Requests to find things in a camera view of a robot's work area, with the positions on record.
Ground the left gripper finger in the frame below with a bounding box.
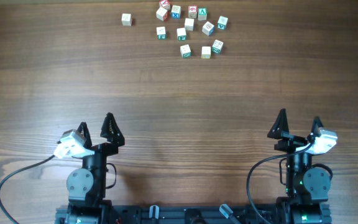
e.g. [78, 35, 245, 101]
[100, 113, 125, 146]
[77, 122, 92, 148]

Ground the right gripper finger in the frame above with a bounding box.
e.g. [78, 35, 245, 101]
[310, 116, 324, 137]
[267, 108, 290, 139]

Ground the green edged block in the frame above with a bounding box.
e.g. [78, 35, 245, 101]
[177, 27, 187, 41]
[156, 27, 167, 40]
[180, 44, 191, 58]

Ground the blue edged wooden block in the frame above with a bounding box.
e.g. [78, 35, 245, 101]
[202, 21, 214, 36]

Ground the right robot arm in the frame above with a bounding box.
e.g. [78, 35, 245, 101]
[267, 108, 338, 224]

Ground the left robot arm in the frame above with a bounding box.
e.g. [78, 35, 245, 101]
[55, 113, 125, 224]

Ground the green Z letter block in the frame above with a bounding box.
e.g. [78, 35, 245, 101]
[212, 40, 224, 54]

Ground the plain block far left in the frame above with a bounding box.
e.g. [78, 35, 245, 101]
[121, 13, 132, 26]

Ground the green V letter block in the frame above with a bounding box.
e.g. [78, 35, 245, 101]
[217, 16, 228, 30]

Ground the red edged wooden block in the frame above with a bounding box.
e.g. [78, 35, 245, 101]
[156, 7, 168, 21]

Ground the plain wooden centre block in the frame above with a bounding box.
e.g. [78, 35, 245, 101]
[185, 18, 195, 31]

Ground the blue X letter block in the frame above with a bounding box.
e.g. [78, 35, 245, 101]
[171, 5, 181, 19]

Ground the red letter block top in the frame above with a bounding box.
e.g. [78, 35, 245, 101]
[159, 0, 170, 11]

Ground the green A letter block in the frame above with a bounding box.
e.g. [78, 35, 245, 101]
[198, 7, 208, 21]

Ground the red number nine block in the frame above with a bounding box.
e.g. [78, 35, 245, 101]
[188, 5, 198, 19]

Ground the right camera black cable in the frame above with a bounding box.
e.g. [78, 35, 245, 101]
[246, 141, 314, 224]

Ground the camera black cable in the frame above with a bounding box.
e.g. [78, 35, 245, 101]
[246, 141, 314, 224]
[0, 154, 57, 224]

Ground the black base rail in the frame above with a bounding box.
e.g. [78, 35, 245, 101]
[55, 204, 333, 224]

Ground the left camera black cable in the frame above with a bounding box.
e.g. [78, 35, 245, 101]
[0, 154, 57, 224]

